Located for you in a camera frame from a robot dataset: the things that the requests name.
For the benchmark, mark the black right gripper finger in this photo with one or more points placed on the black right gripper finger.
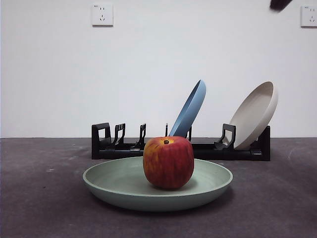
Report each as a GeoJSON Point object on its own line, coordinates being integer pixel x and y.
{"type": "Point", "coordinates": [280, 3]}

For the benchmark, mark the red yellow apple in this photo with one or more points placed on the red yellow apple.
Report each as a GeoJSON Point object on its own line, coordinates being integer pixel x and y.
{"type": "Point", "coordinates": [168, 163]}

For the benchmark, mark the green plate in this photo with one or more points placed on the green plate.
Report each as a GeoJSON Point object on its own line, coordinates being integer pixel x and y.
{"type": "Point", "coordinates": [119, 178]}

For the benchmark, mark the cream plate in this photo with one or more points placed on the cream plate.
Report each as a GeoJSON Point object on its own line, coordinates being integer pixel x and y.
{"type": "Point", "coordinates": [252, 114]}

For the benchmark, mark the blue plate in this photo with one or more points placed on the blue plate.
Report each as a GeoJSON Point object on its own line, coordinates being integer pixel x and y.
{"type": "Point", "coordinates": [190, 111]}

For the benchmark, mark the black plate rack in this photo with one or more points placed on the black plate rack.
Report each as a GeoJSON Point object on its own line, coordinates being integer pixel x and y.
{"type": "Point", "coordinates": [223, 155]}

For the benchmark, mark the white wall socket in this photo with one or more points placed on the white wall socket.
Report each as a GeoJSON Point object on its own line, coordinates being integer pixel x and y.
{"type": "Point", "coordinates": [102, 15]}
{"type": "Point", "coordinates": [309, 16]}

